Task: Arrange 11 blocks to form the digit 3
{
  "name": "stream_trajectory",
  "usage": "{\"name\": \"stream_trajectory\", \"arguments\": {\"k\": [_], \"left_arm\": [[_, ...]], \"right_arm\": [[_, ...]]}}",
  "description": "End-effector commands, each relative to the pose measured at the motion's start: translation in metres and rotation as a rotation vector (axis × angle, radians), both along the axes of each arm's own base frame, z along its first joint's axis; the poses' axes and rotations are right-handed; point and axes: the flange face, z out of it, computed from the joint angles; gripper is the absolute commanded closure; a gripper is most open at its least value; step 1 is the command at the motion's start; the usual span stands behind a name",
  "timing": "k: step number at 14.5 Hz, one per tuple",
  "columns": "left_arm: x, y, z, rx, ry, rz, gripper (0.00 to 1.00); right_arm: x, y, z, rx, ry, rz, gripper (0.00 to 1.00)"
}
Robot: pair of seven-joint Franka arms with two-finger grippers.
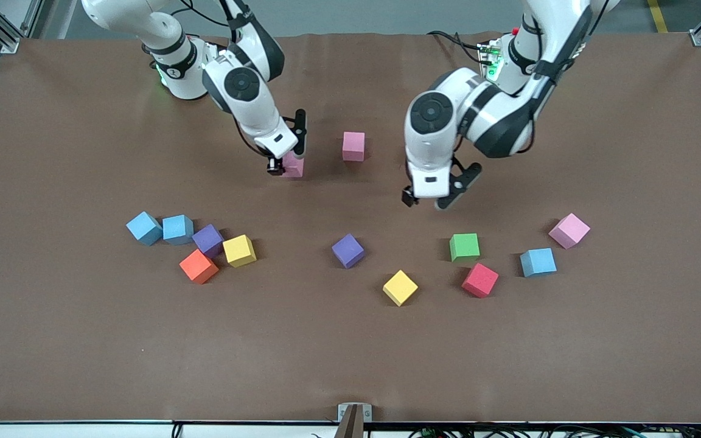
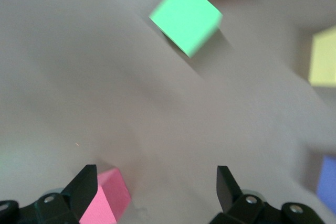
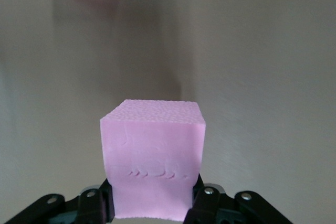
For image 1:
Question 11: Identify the blue foam cube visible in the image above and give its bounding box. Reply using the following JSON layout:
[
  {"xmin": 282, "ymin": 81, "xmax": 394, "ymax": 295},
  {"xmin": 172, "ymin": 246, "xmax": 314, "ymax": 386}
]
[
  {"xmin": 162, "ymin": 214, "xmax": 195, "ymax": 246},
  {"xmin": 520, "ymin": 247, "xmax": 557, "ymax": 278},
  {"xmin": 125, "ymin": 211, "xmax": 164, "ymax": 247}
]

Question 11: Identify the red foam cube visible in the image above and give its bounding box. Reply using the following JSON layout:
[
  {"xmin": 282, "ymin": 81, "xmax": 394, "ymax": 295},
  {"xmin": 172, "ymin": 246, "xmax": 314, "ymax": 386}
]
[{"xmin": 461, "ymin": 262, "xmax": 500, "ymax": 299}]

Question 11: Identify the brown table mat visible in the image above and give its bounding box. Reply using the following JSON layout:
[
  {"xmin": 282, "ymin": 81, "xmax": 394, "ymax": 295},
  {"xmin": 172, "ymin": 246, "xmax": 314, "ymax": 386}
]
[{"xmin": 0, "ymin": 32, "xmax": 701, "ymax": 423}]

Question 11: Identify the yellow foam cube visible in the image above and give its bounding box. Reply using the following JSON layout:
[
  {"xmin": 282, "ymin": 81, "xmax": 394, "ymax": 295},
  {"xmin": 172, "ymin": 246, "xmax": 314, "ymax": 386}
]
[
  {"xmin": 222, "ymin": 234, "xmax": 257, "ymax": 268},
  {"xmin": 382, "ymin": 269, "xmax": 419, "ymax": 307}
]

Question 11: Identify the purple foam cube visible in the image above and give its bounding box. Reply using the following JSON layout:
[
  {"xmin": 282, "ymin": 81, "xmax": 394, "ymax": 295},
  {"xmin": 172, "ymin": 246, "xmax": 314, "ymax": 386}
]
[
  {"xmin": 331, "ymin": 233, "xmax": 366, "ymax": 269},
  {"xmin": 192, "ymin": 224, "xmax": 225, "ymax": 259}
]

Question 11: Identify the pink foam cube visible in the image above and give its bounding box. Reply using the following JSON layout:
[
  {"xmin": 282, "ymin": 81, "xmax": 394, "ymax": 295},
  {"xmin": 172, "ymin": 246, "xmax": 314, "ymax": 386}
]
[
  {"xmin": 548, "ymin": 212, "xmax": 591, "ymax": 250},
  {"xmin": 343, "ymin": 131, "xmax": 366, "ymax": 162},
  {"xmin": 282, "ymin": 152, "xmax": 305, "ymax": 179}
]

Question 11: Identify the green foam cube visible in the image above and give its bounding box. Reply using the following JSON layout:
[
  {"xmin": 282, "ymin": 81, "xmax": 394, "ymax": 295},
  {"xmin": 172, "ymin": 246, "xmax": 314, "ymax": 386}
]
[{"xmin": 449, "ymin": 233, "xmax": 481, "ymax": 263}]

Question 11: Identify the orange foam cube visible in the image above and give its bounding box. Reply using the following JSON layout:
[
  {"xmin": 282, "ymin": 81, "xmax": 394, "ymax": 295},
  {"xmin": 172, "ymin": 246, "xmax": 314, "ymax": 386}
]
[{"xmin": 179, "ymin": 249, "xmax": 220, "ymax": 285}]

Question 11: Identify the white table edge rail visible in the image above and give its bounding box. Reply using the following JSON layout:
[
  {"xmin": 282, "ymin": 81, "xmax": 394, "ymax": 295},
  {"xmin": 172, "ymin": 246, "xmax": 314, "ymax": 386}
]
[{"xmin": 0, "ymin": 422, "xmax": 701, "ymax": 438}]

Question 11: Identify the yellow floor tape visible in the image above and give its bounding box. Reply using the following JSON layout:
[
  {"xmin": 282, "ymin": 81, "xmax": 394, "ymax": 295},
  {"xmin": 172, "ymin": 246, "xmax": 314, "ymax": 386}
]
[{"xmin": 647, "ymin": 0, "xmax": 671, "ymax": 34}]

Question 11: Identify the black cable bundle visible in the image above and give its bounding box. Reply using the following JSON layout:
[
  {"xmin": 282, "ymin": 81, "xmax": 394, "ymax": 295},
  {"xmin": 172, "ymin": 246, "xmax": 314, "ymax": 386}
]
[{"xmin": 408, "ymin": 425, "xmax": 701, "ymax": 438}]

